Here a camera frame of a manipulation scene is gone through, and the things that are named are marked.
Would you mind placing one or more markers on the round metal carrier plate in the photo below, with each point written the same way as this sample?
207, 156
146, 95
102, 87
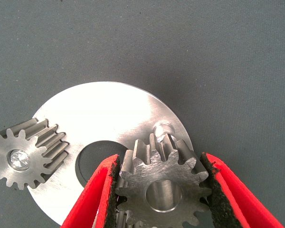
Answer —
97, 114

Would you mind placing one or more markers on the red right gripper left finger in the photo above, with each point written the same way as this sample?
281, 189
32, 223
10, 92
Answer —
90, 194

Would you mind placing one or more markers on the small steel planetary gear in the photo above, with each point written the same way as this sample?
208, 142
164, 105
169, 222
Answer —
164, 175
19, 159

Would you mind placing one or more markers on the dark grey table cloth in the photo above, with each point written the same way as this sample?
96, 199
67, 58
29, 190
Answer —
180, 35

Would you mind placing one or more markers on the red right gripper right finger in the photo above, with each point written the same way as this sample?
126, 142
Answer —
232, 194

